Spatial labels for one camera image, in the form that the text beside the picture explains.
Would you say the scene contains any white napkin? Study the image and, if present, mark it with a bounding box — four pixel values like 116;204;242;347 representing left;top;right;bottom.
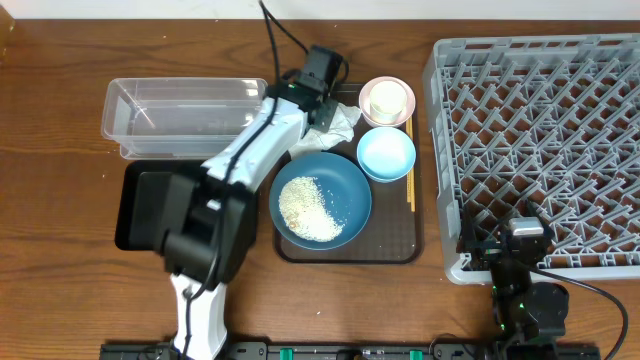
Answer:
289;103;361;159

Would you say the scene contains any white rice pile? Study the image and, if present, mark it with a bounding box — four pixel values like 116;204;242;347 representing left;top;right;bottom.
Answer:
278;176;343;242

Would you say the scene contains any dark blue plate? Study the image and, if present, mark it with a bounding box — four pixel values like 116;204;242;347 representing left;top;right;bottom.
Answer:
269;152;373;251

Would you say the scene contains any pink bowl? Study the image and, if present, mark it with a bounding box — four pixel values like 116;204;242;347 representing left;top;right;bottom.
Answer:
359;76;416;127

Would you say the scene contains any light blue bowl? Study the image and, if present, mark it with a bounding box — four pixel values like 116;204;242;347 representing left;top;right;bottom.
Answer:
356;127;417;183

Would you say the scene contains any black rectangular tray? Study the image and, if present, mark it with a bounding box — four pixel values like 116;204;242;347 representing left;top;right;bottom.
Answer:
115;160;258;256

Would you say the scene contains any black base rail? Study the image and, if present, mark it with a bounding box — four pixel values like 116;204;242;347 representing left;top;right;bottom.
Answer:
99;342;600;360

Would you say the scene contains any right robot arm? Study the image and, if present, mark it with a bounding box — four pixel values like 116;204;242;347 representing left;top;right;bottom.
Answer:
459;203;569;342

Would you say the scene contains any clear plastic waste bin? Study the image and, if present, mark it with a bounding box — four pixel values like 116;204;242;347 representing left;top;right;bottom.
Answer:
101;77;267;160

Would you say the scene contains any brown serving tray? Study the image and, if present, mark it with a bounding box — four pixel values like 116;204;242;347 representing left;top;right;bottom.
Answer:
272;82;424;265

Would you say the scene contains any grey dishwasher rack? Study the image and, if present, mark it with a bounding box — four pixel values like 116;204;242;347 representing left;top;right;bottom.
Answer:
422;34;639;285

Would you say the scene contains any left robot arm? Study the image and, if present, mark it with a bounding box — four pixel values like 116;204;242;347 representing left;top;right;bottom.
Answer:
154;71;336;359

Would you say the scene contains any cream cup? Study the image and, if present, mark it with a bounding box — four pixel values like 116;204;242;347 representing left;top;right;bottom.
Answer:
369;80;407;124

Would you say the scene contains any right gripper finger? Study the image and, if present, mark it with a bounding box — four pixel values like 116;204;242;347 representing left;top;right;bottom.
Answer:
525;200;553;235
456;206;479;253

